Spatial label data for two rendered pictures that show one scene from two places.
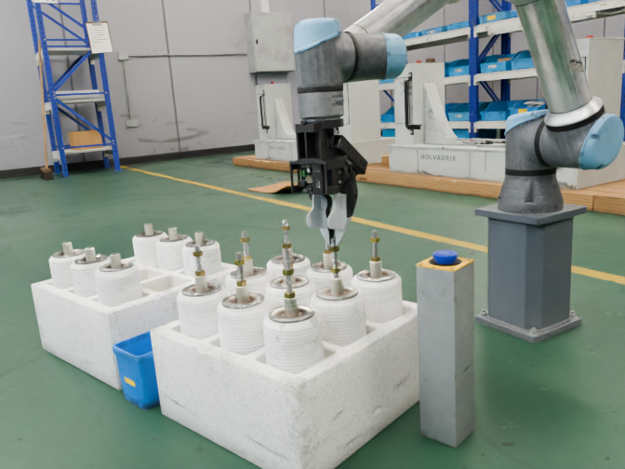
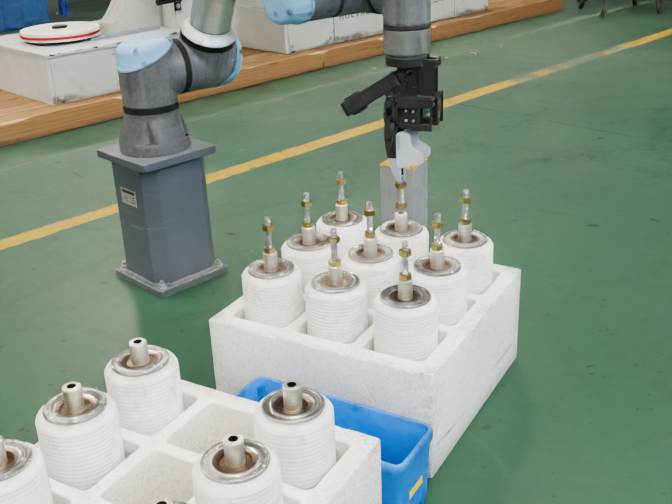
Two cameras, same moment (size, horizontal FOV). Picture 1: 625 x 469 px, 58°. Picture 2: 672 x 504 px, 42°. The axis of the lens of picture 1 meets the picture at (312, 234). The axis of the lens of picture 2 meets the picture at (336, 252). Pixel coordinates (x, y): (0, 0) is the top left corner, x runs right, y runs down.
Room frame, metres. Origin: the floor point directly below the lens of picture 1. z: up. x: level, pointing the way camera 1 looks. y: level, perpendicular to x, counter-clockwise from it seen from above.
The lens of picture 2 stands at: (1.36, 1.31, 0.83)
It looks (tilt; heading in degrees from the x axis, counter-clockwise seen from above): 24 degrees down; 258
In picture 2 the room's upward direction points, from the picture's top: 2 degrees counter-clockwise
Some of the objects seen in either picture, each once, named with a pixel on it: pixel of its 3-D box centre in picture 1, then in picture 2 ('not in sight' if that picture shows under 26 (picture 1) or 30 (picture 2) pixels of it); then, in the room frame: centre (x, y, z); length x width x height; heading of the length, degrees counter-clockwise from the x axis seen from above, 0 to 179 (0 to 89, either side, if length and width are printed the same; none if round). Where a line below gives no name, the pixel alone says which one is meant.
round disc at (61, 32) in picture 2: not in sight; (60, 32); (1.64, -2.29, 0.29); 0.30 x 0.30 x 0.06
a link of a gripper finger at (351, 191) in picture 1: (342, 192); not in sight; (0.94, -0.06, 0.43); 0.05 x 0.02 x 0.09; 55
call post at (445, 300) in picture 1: (446, 351); (404, 237); (0.89, -0.21, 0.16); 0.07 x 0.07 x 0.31; 48
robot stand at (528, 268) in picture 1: (528, 266); (164, 212); (1.34, -0.53, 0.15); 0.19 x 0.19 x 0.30; 31
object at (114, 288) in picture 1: (122, 304); (297, 468); (1.23, 0.45, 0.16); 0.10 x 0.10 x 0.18
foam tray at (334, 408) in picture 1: (296, 360); (372, 339); (1.03, 0.05, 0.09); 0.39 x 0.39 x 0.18; 48
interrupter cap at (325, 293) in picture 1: (337, 293); (401, 228); (0.95, -0.04, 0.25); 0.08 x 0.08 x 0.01
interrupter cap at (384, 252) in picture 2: (289, 282); (370, 253); (1.03, 0.05, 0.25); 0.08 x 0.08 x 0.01
